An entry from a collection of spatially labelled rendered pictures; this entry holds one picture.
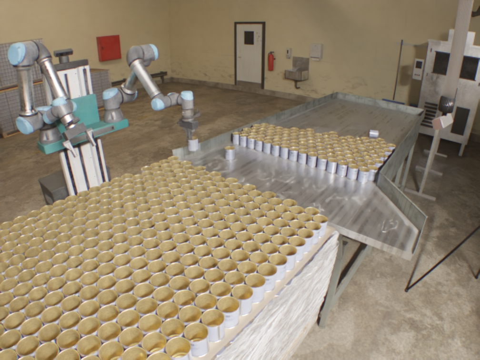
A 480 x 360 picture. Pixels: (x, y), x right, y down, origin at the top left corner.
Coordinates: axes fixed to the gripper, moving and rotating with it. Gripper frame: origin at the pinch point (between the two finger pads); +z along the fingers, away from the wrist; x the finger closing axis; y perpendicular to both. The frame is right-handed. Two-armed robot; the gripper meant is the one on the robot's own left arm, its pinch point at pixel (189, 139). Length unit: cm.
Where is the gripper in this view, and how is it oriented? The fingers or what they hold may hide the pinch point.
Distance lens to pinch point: 203.7
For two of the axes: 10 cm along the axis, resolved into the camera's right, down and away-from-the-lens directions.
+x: 7.8, 2.9, -5.5
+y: -6.3, 3.6, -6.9
